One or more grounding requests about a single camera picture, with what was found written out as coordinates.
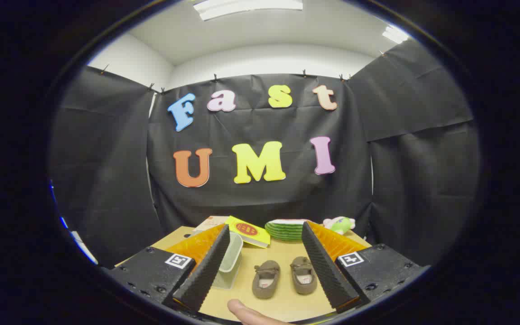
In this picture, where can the brown fuzzy shoe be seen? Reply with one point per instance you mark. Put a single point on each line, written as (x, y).
(304, 276)
(266, 279)

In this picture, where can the small ceiling light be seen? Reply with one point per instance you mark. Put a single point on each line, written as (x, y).
(395, 34)

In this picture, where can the beige book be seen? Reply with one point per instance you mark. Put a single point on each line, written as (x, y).
(210, 222)

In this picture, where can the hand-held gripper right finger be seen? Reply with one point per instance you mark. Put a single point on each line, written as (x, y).
(327, 271)

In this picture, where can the pale green fabric storage box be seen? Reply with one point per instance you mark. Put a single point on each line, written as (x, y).
(232, 257)

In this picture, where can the yellow book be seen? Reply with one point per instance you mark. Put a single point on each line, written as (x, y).
(247, 231)

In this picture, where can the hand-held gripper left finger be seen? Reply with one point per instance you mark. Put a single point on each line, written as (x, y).
(206, 271)

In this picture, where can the watermelon slice plush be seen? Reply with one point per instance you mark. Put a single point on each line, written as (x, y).
(285, 230)

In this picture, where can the pink and green plush toy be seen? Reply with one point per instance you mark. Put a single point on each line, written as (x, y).
(340, 224)

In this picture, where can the long ceiling light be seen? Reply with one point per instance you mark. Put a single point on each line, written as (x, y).
(248, 6)

